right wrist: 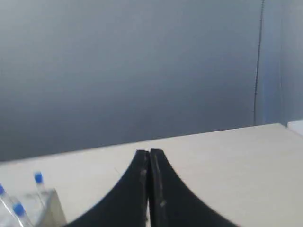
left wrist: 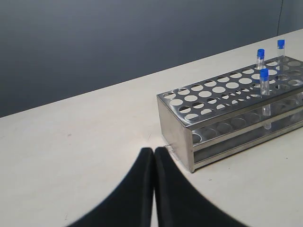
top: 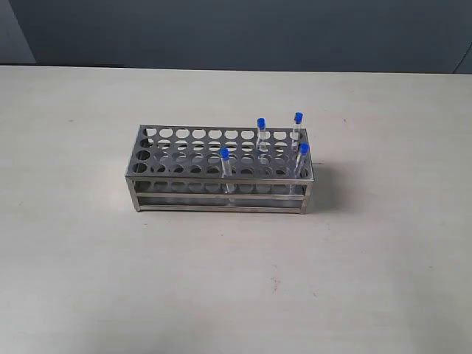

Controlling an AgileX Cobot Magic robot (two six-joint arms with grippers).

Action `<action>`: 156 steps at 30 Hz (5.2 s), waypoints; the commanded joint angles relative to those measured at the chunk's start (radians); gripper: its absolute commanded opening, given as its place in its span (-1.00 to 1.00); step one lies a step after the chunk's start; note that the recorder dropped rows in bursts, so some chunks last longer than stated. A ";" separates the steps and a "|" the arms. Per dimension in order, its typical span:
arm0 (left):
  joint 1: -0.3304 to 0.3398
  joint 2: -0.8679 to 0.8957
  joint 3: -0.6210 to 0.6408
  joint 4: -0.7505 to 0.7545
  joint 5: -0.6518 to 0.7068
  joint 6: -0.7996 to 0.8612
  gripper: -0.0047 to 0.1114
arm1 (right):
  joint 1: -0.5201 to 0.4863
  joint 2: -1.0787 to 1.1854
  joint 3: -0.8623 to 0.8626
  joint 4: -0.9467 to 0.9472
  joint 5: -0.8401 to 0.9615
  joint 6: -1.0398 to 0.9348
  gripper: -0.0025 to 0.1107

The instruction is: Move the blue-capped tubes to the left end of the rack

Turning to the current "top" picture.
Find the blue-capped tube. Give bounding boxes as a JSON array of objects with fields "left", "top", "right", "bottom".
[
  {"left": 220, "top": 147, "right": 235, "bottom": 193},
  {"left": 257, "top": 117, "right": 268, "bottom": 153},
  {"left": 291, "top": 112, "right": 303, "bottom": 152},
  {"left": 294, "top": 143, "right": 310, "bottom": 178}
]

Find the stainless steel test tube rack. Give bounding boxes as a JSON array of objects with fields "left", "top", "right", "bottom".
[{"left": 125, "top": 125, "right": 315, "bottom": 214}]

